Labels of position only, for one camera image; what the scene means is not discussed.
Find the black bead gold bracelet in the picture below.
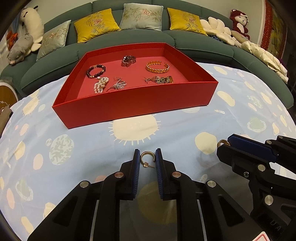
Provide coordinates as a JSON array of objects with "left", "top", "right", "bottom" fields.
[{"left": 86, "top": 64, "right": 106, "bottom": 79}]

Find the yellow floral cushion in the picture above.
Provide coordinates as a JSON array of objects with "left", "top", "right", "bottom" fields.
[
  {"left": 167, "top": 8, "right": 207, "bottom": 35},
  {"left": 74, "top": 9, "right": 121, "bottom": 43}
]

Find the brown cloth pouch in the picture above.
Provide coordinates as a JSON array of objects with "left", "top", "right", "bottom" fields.
[{"left": 0, "top": 106, "right": 13, "bottom": 137}]

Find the gold chain bangle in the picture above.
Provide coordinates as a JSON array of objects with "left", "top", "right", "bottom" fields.
[{"left": 145, "top": 61, "right": 170, "bottom": 74}]

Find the red jewelry tray box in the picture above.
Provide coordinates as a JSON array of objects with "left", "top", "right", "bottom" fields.
[{"left": 53, "top": 43, "right": 218, "bottom": 128}]

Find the gold wrist watch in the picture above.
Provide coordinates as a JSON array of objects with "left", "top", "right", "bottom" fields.
[{"left": 156, "top": 76, "right": 174, "bottom": 84}]

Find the silver filigree drop earring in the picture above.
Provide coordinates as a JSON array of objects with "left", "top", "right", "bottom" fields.
[
  {"left": 107, "top": 77, "right": 127, "bottom": 91},
  {"left": 144, "top": 76, "right": 161, "bottom": 84}
]

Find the gold hoop earring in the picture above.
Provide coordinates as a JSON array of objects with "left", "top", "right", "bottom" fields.
[
  {"left": 140, "top": 151, "right": 155, "bottom": 168},
  {"left": 217, "top": 139, "right": 230, "bottom": 147}
]

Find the red orange plush toy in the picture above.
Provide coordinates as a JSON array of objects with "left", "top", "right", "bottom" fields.
[{"left": 6, "top": 31, "right": 18, "bottom": 51}]

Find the white pearl necklace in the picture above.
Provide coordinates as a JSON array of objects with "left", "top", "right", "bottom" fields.
[{"left": 93, "top": 76, "right": 110, "bottom": 94}]

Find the left yellow floral cushion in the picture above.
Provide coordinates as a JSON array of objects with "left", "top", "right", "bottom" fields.
[{"left": 74, "top": 9, "right": 121, "bottom": 43}]

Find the grey plush animal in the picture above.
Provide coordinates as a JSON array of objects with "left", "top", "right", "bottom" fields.
[{"left": 7, "top": 35, "right": 33, "bottom": 65}]

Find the white flower shaped cushion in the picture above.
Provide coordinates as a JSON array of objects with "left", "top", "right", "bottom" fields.
[{"left": 200, "top": 16, "right": 236, "bottom": 46}]

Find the red monkey plush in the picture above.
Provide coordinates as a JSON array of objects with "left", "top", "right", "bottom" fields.
[{"left": 230, "top": 9, "right": 250, "bottom": 40}]

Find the right yellow floral cushion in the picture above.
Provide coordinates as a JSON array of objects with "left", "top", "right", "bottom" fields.
[{"left": 167, "top": 8, "right": 207, "bottom": 35}]

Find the right grey floral cushion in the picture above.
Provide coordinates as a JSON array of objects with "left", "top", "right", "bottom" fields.
[{"left": 119, "top": 3, "right": 164, "bottom": 31}]

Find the left grey floral cushion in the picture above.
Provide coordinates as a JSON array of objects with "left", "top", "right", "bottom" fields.
[{"left": 36, "top": 20, "right": 71, "bottom": 61}]

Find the planet print blue tablecloth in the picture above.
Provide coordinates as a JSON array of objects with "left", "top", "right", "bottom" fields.
[{"left": 1, "top": 64, "right": 295, "bottom": 240}]

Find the dark green sofa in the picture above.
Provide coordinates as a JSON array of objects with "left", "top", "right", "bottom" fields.
[{"left": 1, "top": 1, "right": 294, "bottom": 108}]

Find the round wooden white device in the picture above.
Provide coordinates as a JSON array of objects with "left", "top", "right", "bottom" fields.
[{"left": 0, "top": 80, "right": 19, "bottom": 112}]

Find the grey floral cushion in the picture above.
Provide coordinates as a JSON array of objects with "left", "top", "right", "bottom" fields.
[
  {"left": 119, "top": 3, "right": 164, "bottom": 31},
  {"left": 36, "top": 20, "right": 71, "bottom": 61}
]

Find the cream satin quilt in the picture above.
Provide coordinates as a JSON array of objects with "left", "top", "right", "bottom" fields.
[{"left": 241, "top": 41, "right": 288, "bottom": 84}]

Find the white plush llama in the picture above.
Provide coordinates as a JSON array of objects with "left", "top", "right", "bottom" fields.
[{"left": 20, "top": 6, "right": 44, "bottom": 52}]

